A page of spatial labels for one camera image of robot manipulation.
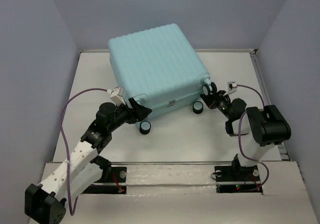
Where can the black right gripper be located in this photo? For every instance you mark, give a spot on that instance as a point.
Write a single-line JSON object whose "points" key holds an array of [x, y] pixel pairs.
{"points": [[211, 101]]}

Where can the light blue hard suitcase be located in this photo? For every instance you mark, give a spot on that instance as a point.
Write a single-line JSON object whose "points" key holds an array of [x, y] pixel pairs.
{"points": [[160, 69]]}

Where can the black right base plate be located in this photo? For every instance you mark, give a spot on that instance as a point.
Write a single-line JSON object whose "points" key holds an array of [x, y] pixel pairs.
{"points": [[244, 180]]}

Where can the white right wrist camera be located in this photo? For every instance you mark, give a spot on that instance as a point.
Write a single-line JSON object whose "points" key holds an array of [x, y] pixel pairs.
{"points": [[232, 87]]}

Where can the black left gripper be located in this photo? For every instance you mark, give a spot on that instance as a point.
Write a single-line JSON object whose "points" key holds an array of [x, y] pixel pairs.
{"points": [[140, 112]]}

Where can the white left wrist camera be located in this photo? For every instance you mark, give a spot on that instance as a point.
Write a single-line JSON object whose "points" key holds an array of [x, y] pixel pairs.
{"points": [[116, 95]]}

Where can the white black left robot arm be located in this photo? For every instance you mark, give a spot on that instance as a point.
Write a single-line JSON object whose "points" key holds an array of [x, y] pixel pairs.
{"points": [[45, 202]]}

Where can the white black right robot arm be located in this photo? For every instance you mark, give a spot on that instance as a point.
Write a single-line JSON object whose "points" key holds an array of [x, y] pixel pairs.
{"points": [[258, 130]]}

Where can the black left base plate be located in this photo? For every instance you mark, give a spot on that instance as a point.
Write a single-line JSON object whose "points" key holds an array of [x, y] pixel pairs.
{"points": [[111, 182]]}

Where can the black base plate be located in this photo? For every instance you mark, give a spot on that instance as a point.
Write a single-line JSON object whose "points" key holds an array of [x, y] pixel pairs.
{"points": [[111, 182], [244, 180]]}

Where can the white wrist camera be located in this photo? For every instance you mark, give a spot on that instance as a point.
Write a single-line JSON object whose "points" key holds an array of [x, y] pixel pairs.
{"points": [[116, 95], [232, 87]]}

